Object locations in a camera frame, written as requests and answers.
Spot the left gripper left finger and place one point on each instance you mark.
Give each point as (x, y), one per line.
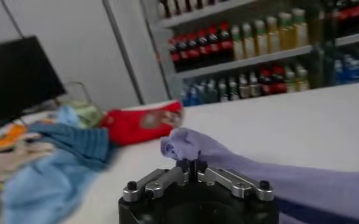
(161, 182)

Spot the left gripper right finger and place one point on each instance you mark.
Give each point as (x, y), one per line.
(234, 184)

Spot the purple t-shirt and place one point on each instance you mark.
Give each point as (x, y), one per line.
(289, 188)

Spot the red shirt with bear print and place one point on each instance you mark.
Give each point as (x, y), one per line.
(130, 128)

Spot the blue striped garment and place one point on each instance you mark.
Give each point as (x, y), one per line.
(81, 143)

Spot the small blue water bottle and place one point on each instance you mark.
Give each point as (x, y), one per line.
(195, 95)
(186, 97)
(354, 68)
(339, 71)

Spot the small white label dark bottle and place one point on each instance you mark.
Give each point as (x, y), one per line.
(233, 89)
(223, 91)

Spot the small green water bottle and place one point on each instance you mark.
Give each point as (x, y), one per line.
(203, 92)
(212, 91)

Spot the small beige label dark bottle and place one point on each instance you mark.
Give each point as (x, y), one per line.
(243, 86)
(254, 85)

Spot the light green garment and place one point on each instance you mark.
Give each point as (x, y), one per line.
(90, 114)

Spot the small red cap cola bottle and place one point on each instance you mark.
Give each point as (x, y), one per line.
(278, 79)
(266, 82)

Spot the light blue garment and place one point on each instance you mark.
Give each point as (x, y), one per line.
(45, 188)

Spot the small pale yellow drink bottle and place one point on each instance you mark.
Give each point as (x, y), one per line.
(302, 79)
(290, 80)

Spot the glass beverage cooler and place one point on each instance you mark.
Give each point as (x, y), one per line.
(158, 61)
(319, 61)

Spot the white cooler shelf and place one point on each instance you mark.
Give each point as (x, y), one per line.
(243, 62)
(356, 38)
(203, 13)

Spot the clear plastic container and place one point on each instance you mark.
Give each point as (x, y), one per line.
(75, 91)

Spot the black diagonal bar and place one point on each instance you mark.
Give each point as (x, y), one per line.
(124, 51)

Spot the yellow tea bottle green cap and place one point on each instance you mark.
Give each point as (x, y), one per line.
(272, 35)
(237, 42)
(248, 41)
(300, 29)
(286, 32)
(260, 38)

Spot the beige cloth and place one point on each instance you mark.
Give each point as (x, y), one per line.
(14, 161)

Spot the orange patterned cloth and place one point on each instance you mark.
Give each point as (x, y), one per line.
(10, 137)

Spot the black monitor screen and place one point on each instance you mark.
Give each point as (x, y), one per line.
(14, 79)

